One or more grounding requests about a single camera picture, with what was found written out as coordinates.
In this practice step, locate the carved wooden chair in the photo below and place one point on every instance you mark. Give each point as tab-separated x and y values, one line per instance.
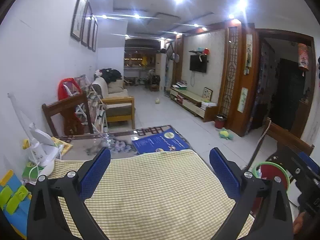
282	136

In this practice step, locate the red bag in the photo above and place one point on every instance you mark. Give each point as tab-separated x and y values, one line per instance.
68	87

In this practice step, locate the framed wall pictures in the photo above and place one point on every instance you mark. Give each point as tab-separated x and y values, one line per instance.
84	28

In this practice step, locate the blue book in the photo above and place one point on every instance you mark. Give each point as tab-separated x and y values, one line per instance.
162	142

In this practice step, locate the small red bin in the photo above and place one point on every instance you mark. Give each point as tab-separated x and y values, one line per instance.
220	121

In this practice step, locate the green book under lamp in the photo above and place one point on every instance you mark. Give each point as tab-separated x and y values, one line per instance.
31	171

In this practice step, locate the wall television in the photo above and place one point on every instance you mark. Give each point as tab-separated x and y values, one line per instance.
198	63

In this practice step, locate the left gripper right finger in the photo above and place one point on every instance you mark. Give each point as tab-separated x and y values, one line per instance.
273	219

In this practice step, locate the green stuffed toy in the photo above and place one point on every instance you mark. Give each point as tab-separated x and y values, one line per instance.
226	134

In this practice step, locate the tv cabinet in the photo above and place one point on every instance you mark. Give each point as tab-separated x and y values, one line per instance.
195	104

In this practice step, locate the red green trash bin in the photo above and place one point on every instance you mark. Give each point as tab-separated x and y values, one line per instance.
268	171

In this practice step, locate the person's hand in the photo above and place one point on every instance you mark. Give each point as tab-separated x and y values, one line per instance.
298	223

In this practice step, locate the wooden sofa with cushions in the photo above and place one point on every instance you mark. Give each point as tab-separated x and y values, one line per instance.
118	105

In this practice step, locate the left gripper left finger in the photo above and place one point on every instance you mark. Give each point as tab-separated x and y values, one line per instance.
46	219

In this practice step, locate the blue toy block board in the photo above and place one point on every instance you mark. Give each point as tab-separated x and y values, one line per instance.
15	203

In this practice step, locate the dark wooden chair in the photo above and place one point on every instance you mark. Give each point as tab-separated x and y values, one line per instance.
66	108

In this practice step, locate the white desk lamp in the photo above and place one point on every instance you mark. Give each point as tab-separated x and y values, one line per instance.
43	149

